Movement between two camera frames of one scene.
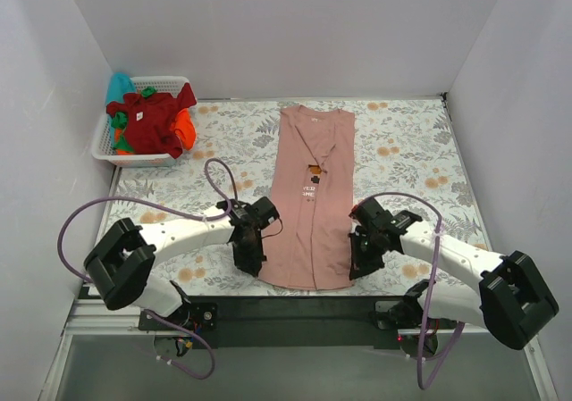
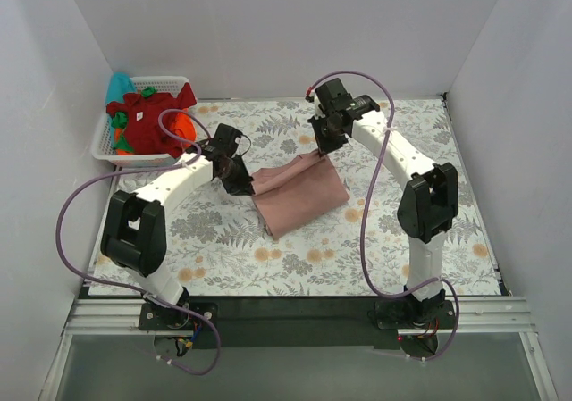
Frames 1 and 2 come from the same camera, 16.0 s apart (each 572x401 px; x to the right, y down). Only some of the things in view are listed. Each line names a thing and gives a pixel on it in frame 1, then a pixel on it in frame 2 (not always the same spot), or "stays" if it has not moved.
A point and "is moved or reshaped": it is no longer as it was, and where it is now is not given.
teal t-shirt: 119,84 stays
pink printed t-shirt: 313,188 is moved or reshaped
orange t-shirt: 183,126 stays
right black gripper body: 365,252 to 325,133
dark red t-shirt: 149,120 stays
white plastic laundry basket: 104,143 stays
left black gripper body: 246,249 to 237,179
